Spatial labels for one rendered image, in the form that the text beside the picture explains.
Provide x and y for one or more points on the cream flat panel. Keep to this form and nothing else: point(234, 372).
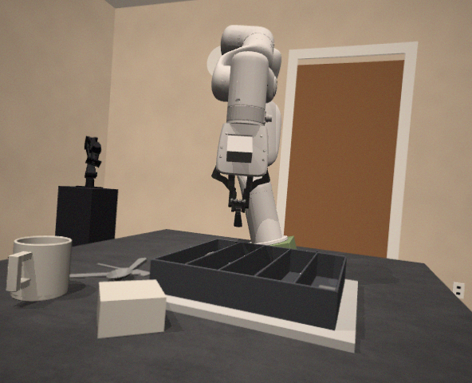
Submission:
point(343, 337)

